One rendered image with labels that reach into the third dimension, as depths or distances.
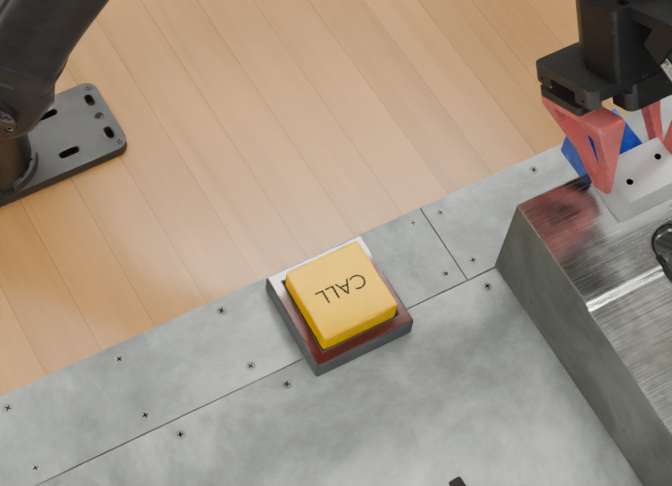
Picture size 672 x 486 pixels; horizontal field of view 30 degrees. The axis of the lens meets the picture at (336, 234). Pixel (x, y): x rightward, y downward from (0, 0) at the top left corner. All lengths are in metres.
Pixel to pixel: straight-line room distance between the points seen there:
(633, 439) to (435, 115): 0.31
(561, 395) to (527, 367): 0.03
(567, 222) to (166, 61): 0.37
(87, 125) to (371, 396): 0.31
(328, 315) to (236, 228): 0.12
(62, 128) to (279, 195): 0.18
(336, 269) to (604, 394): 0.21
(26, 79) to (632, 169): 0.41
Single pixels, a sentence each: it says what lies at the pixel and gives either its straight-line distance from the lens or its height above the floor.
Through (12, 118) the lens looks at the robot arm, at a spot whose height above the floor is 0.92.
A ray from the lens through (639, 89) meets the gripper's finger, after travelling 0.83.
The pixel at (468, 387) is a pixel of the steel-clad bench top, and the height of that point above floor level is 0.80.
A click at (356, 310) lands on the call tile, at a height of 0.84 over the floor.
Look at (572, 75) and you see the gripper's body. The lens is 0.83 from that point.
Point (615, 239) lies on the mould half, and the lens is 0.89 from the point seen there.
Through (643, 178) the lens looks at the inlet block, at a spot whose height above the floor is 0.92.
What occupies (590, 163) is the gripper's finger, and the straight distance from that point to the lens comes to 0.88.
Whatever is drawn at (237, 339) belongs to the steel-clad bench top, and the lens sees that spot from 0.92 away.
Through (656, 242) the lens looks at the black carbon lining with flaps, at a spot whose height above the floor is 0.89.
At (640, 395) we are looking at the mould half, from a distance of 0.86.
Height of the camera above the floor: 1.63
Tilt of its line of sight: 60 degrees down
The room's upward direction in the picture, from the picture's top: 8 degrees clockwise
